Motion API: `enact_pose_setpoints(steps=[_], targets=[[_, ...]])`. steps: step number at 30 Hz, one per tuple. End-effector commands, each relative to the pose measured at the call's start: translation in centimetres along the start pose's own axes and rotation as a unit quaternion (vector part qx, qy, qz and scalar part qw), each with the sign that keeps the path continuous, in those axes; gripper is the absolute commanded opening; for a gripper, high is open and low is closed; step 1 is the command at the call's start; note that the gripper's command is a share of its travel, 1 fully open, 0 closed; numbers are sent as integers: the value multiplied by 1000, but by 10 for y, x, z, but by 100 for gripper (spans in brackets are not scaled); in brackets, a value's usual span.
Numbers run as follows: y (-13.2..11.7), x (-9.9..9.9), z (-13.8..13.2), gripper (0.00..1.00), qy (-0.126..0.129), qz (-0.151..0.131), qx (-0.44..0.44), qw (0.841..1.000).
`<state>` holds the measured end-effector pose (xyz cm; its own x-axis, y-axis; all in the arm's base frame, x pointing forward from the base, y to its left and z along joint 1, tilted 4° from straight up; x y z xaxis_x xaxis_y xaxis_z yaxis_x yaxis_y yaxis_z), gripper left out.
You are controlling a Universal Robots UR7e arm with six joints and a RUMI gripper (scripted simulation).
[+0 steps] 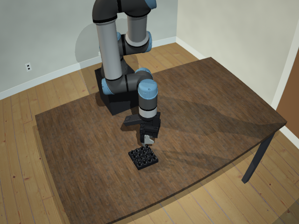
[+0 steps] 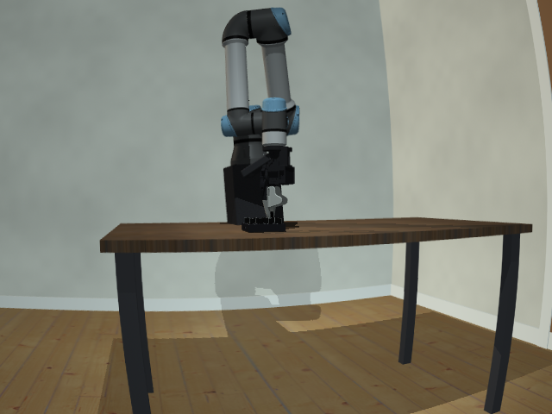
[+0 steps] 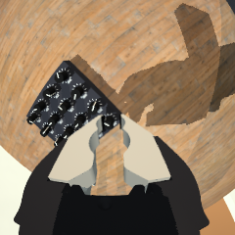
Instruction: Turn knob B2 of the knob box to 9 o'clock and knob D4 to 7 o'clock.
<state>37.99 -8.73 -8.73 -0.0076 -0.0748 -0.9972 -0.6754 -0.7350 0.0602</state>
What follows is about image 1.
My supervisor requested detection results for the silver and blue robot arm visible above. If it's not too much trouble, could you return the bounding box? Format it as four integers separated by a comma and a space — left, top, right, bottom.
92, 0, 158, 126

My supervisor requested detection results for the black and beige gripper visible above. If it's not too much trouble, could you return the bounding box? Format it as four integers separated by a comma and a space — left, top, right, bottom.
140, 112, 161, 147

